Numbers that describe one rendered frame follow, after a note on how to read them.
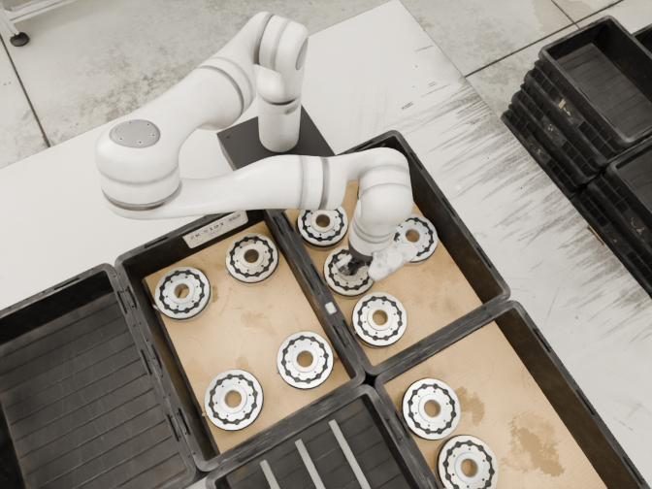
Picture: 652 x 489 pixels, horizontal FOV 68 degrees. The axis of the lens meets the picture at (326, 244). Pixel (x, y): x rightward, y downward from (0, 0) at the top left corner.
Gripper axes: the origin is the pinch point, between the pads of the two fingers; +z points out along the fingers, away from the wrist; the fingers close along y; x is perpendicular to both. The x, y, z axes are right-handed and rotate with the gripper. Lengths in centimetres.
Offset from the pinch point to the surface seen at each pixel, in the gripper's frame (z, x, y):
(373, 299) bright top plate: -0.4, 7.2, 2.7
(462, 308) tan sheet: 2.4, 17.7, -11.7
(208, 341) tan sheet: 2.4, -3.5, 32.8
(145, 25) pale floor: 85, -171, -5
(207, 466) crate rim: -7.5, 15.9, 41.1
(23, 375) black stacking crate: 3, -16, 64
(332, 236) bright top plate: -0.6, -7.7, 2.1
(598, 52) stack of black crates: 36, -27, -120
